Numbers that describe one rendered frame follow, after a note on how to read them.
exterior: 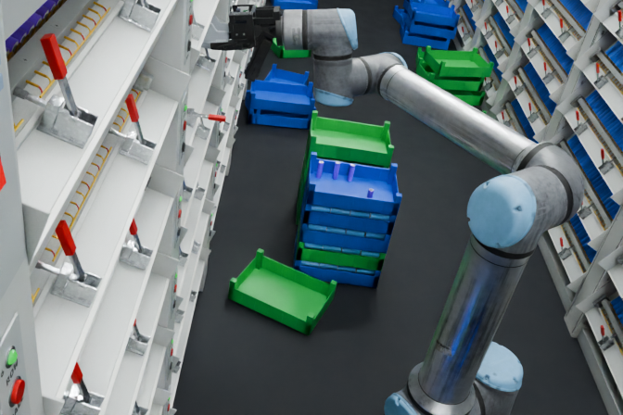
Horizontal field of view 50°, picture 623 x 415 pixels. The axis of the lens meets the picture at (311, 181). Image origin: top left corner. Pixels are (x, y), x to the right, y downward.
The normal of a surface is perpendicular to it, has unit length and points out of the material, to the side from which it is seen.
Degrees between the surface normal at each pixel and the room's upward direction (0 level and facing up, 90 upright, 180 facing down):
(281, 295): 0
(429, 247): 0
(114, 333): 20
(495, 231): 84
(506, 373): 5
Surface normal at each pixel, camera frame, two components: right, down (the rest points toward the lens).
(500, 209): -0.81, 0.11
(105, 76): 0.47, -0.73
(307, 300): 0.15, -0.82
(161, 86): -0.02, 0.56
